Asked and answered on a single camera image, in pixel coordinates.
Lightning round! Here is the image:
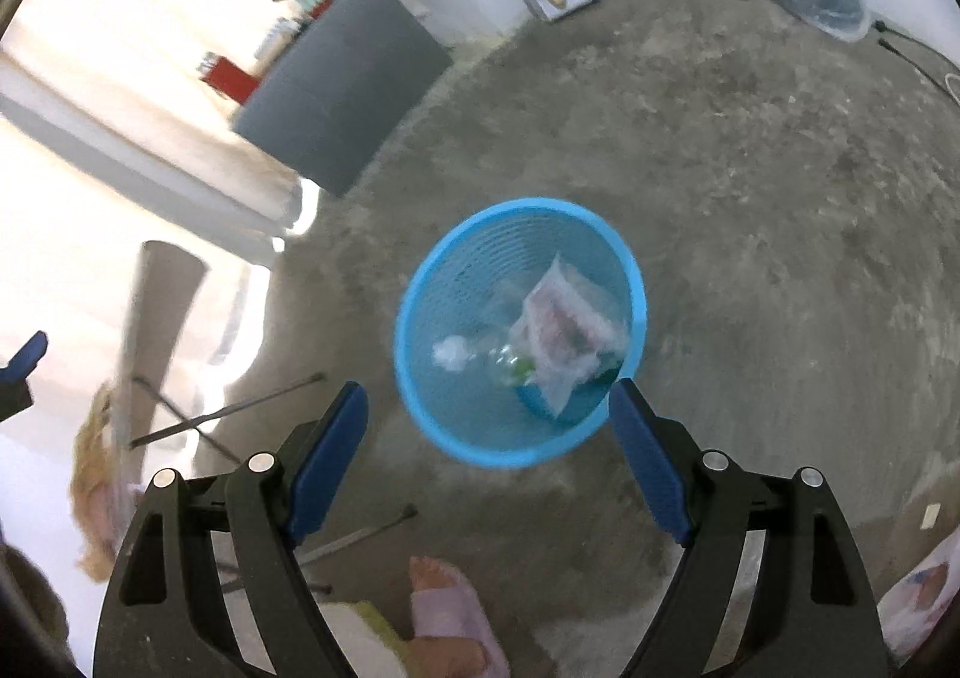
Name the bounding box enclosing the grey cabinet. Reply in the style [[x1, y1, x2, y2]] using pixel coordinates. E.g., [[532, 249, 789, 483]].
[[231, 0, 453, 197]]

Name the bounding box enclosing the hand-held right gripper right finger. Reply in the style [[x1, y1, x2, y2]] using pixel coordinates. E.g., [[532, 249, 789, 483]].
[[609, 378, 890, 678]]

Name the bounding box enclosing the white printed bag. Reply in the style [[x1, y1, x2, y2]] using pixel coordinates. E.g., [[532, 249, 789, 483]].
[[877, 543, 960, 660]]

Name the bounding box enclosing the green plastic bottle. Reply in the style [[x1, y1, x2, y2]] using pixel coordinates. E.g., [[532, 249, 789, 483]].
[[431, 333, 541, 390]]

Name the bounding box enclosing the brown cardboard sheet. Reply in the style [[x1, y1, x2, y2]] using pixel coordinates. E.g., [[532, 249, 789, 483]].
[[896, 475, 960, 551]]

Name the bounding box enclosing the clear red-printed plastic bag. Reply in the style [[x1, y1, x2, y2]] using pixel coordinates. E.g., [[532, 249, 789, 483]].
[[510, 254, 631, 420]]

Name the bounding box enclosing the blue mesh wastebasket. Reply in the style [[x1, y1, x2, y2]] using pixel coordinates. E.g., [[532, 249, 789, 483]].
[[394, 198, 647, 469]]

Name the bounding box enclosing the red thermos bottle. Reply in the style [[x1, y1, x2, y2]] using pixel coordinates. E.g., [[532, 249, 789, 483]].
[[199, 52, 262, 103]]

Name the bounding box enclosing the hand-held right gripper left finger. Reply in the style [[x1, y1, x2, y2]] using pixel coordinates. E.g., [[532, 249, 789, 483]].
[[94, 380, 370, 678]]

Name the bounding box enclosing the pink slipper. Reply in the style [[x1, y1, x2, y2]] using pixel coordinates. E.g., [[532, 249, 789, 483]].
[[409, 556, 511, 678]]

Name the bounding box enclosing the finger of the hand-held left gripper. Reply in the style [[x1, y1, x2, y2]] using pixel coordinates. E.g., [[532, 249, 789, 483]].
[[0, 331, 50, 424]]

